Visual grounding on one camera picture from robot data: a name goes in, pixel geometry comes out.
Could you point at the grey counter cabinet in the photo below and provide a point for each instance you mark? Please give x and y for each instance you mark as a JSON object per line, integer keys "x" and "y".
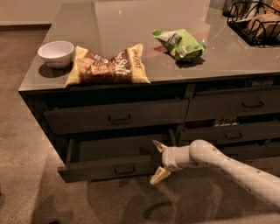
{"x": 171, "y": 71}

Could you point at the brown yellow chip bag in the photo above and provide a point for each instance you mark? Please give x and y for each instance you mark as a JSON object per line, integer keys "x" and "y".
{"x": 90, "y": 67}

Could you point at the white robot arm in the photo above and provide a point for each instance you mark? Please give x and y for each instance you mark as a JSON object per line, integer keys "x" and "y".
{"x": 202, "y": 154}

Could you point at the grey drawer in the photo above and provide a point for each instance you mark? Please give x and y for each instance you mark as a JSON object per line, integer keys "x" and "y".
{"x": 113, "y": 158}
{"x": 252, "y": 151}
{"x": 228, "y": 134}
{"x": 217, "y": 106}
{"x": 116, "y": 116}

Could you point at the white bowl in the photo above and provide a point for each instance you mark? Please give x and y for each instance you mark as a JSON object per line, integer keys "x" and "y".
{"x": 57, "y": 54}

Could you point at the green snack bag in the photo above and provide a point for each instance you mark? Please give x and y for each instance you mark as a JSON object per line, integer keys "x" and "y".
{"x": 180, "y": 44}

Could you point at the black wire basket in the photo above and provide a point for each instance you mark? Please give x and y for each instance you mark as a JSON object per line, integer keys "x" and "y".
{"x": 256, "y": 22}

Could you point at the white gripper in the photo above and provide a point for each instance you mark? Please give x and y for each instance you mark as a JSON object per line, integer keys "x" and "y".
{"x": 169, "y": 159}

